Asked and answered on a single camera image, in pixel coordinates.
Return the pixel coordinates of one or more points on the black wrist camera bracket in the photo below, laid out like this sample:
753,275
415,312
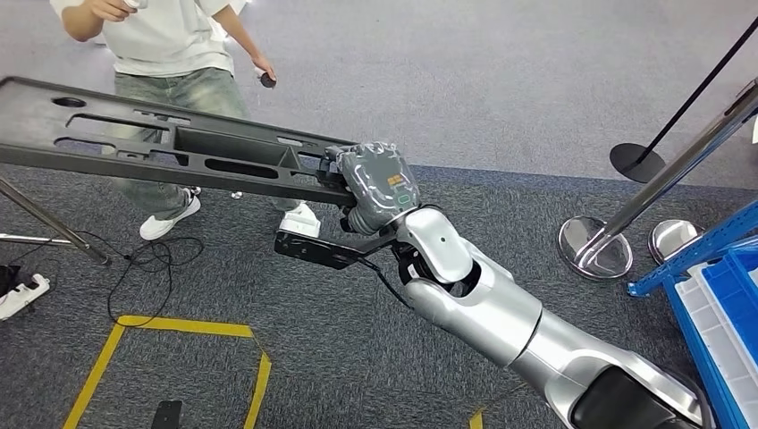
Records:
320,251

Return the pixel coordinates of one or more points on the person's left forearm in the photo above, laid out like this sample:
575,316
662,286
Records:
237,32

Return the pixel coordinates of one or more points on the person's right hand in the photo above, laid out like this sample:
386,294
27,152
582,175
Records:
109,9

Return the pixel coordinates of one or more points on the handheld controller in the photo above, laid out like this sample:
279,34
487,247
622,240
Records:
137,3
269,80

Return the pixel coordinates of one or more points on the person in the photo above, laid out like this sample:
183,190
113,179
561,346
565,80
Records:
177,35

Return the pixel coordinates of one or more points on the chrome stanchion with black cap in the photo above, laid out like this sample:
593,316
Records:
675,240

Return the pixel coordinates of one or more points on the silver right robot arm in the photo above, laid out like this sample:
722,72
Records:
485,314

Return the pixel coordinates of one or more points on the person's left hand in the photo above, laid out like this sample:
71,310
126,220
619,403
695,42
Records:
265,66

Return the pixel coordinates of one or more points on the white power strip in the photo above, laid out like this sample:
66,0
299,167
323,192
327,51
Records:
23,296

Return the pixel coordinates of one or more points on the chrome stanchion with chrome base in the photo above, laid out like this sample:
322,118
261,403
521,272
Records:
595,251

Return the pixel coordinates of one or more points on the white plastic bin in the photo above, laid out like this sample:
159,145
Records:
710,343

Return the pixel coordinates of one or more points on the black stanchion with disc base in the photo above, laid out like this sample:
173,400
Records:
636,163

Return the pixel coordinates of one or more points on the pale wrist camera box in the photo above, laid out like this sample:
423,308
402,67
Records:
299,225

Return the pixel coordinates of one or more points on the yellow floor tape square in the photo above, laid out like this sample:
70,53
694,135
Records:
177,325

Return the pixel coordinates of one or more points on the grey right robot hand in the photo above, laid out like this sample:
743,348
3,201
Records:
379,183

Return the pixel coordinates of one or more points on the long black plastic part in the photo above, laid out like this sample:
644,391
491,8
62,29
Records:
35,136

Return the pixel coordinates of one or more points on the blue metal shelf rack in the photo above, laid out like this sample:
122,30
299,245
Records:
681,259

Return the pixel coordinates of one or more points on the black flat plate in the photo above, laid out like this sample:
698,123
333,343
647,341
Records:
167,414

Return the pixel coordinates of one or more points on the person's right forearm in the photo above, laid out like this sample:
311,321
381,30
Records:
77,21

